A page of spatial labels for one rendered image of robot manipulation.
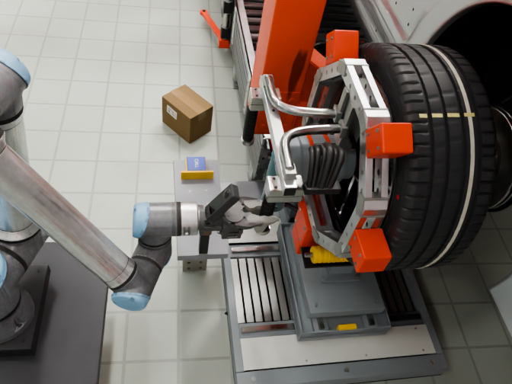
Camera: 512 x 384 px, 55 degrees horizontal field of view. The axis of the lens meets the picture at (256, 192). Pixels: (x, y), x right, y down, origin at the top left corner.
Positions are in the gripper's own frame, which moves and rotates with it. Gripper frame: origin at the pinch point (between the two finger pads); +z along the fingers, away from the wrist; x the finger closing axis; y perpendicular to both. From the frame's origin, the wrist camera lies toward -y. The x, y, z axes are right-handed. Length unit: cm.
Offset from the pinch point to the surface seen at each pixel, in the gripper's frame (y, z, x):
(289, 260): 68, 22, -24
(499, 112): -17, 68, -21
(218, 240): 38.0, -10.5, -16.0
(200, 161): 35, -15, -50
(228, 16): 56, 12, -183
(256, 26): 56, 27, -174
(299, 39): -13, 16, -60
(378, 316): 68, 53, 3
